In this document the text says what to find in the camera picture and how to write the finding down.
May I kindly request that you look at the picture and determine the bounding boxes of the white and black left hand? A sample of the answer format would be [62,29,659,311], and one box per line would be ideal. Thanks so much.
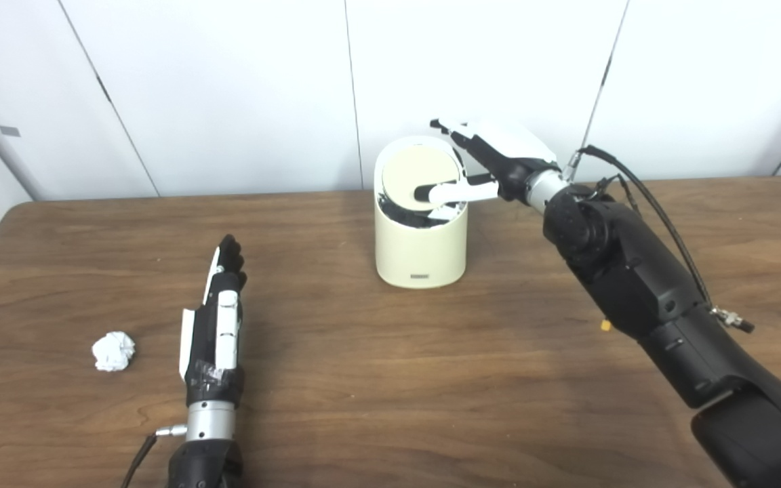
[179,235,248,407]

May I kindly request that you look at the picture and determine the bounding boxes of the white and black right hand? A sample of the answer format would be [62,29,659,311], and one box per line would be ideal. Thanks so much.
[414,119,561,207]

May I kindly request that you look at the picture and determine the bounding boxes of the white paper ball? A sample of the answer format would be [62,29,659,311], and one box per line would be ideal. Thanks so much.
[92,331,136,372]

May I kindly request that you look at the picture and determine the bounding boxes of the cream-colored lidded bin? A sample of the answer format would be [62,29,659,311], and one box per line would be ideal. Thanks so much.
[374,136,469,289]

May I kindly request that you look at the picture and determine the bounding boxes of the black bin liner bag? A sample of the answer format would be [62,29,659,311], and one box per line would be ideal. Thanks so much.
[378,193,466,228]

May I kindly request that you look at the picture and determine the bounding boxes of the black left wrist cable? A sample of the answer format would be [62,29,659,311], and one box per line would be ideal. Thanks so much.
[121,424,188,488]

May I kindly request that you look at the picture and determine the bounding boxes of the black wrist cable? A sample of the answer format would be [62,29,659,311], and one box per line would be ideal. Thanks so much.
[121,424,188,488]
[563,145,755,333]

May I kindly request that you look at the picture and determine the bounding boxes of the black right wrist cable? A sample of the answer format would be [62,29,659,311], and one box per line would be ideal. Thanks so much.
[563,145,755,333]

